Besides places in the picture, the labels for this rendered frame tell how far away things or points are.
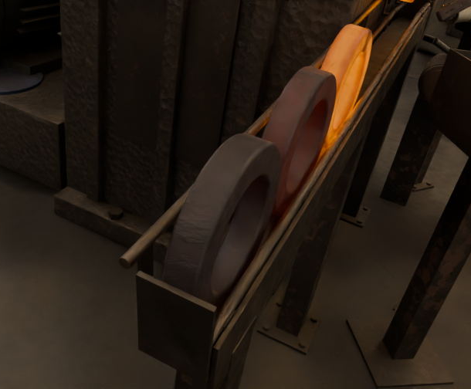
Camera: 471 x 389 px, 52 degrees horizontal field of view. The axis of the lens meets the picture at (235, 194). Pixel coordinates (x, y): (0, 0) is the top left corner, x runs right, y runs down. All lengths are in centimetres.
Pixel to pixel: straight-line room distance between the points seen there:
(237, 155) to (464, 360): 110
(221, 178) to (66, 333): 88
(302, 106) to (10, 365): 87
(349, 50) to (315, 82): 15
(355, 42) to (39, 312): 93
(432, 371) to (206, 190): 102
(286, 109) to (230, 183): 16
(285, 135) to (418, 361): 92
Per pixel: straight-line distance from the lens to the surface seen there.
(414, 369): 131
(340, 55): 68
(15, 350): 120
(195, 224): 38
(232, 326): 45
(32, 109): 161
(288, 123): 52
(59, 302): 128
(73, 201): 148
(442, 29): 422
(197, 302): 39
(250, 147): 41
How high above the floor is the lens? 92
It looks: 32 degrees down
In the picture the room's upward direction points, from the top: 10 degrees clockwise
